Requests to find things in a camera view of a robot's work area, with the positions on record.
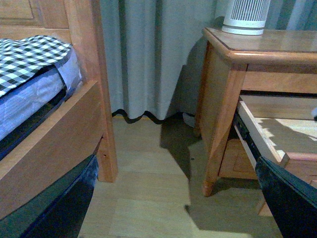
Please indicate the black white checkered sheet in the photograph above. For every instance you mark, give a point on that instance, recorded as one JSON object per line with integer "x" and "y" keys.
{"x": 20, "y": 60}

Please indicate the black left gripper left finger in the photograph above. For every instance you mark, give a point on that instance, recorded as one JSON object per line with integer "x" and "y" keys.
{"x": 59, "y": 210}

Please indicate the wooden bed frame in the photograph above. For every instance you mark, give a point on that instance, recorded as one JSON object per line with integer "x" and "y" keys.
{"x": 79, "y": 127}

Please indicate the blue-grey mattress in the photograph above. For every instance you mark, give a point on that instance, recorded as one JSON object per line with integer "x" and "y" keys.
{"x": 19, "y": 104}

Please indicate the wooden nightstand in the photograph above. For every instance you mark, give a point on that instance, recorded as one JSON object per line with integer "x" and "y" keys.
{"x": 277, "y": 61}

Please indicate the wooden drawer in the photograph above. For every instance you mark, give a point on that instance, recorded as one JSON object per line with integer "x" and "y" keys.
{"x": 282, "y": 129}

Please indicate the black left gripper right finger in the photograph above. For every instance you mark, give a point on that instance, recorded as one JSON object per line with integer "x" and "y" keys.
{"x": 292, "y": 202}

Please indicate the grey curtain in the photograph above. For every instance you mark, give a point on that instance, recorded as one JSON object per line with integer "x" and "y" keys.
{"x": 154, "y": 54}

